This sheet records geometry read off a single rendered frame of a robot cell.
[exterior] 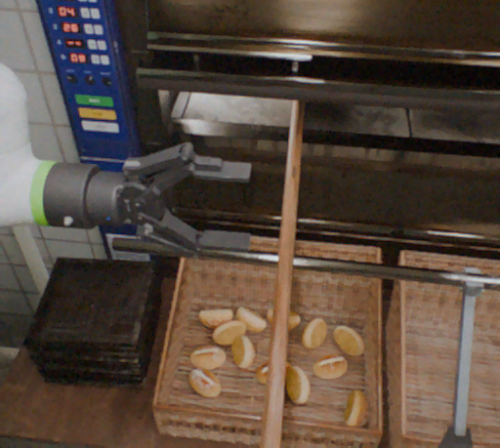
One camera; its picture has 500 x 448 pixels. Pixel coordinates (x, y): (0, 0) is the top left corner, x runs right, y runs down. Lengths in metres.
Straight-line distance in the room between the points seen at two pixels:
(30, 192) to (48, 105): 0.72
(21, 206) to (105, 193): 0.11
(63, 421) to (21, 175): 0.98
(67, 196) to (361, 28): 0.70
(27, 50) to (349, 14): 0.73
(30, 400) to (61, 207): 1.01
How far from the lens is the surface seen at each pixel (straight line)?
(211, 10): 1.22
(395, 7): 1.21
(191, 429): 1.54
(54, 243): 1.89
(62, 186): 0.79
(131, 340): 1.51
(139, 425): 1.62
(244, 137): 1.40
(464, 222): 1.57
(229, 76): 1.13
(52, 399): 1.71
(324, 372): 1.62
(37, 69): 1.45
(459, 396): 1.22
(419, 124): 1.50
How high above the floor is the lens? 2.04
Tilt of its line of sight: 44 degrees down
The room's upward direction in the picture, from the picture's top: straight up
